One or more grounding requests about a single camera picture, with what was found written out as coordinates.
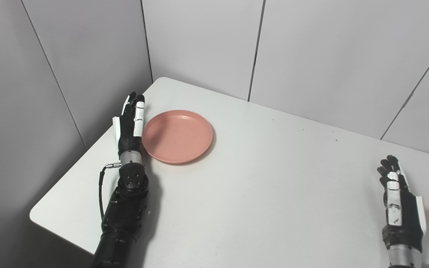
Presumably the pink round plate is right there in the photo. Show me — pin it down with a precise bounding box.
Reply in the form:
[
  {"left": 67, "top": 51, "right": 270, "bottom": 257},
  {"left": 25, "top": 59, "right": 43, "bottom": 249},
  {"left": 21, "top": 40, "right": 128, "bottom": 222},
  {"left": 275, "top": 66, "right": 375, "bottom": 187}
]
[{"left": 142, "top": 110, "right": 214, "bottom": 165}]

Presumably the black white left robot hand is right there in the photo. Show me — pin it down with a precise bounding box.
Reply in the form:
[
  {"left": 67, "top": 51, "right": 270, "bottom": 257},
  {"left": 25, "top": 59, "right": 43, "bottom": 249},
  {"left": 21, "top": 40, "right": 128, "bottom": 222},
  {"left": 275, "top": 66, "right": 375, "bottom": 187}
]
[{"left": 112, "top": 92, "right": 146, "bottom": 155}]

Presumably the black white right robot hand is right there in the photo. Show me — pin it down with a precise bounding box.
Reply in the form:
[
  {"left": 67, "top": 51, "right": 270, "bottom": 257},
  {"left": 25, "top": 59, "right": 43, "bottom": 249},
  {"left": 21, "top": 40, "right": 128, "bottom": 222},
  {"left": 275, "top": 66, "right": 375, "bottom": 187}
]
[{"left": 377, "top": 155, "right": 427, "bottom": 253}]

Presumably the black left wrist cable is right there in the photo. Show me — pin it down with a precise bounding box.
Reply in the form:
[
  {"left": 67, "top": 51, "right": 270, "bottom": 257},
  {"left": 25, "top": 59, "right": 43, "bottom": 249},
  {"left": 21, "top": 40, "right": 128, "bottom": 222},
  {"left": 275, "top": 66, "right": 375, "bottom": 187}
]
[{"left": 99, "top": 162, "right": 122, "bottom": 220}]

